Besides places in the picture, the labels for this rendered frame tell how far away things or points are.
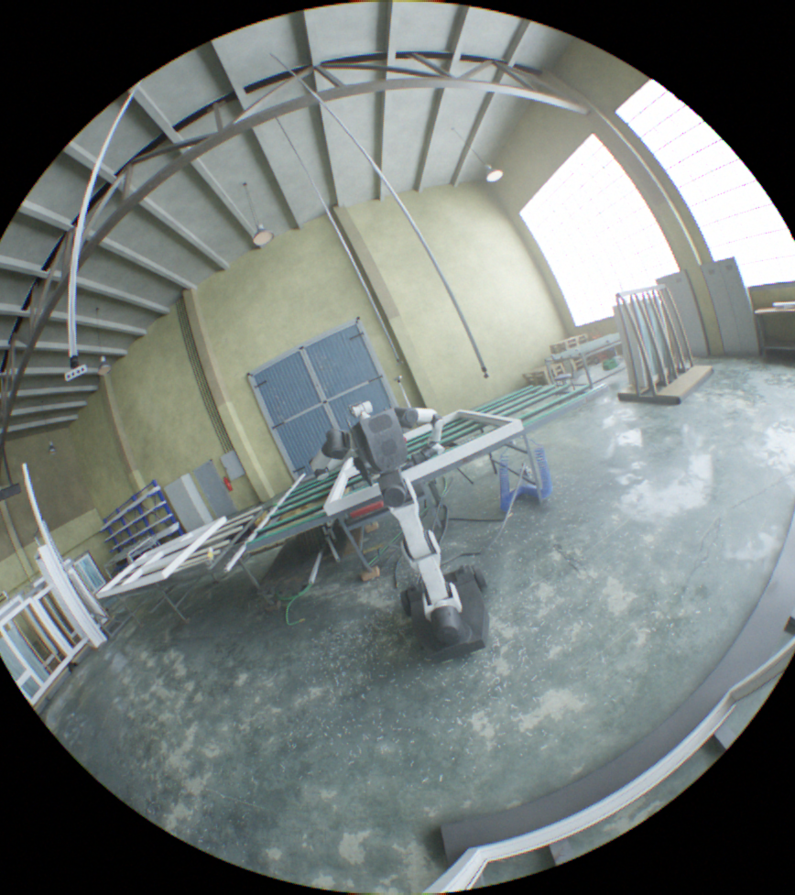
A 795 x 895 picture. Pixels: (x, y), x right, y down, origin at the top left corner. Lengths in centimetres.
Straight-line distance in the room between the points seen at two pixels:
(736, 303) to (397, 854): 788
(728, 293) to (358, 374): 982
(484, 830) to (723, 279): 762
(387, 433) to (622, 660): 170
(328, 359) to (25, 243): 974
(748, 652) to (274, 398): 966
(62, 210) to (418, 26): 788
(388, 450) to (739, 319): 706
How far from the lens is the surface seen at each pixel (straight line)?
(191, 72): 711
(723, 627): 180
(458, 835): 144
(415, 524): 155
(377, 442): 138
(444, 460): 179
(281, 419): 878
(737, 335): 726
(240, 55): 712
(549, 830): 135
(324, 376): 840
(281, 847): 190
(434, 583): 162
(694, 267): 747
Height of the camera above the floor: 144
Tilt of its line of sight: 11 degrees down
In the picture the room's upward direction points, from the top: 24 degrees counter-clockwise
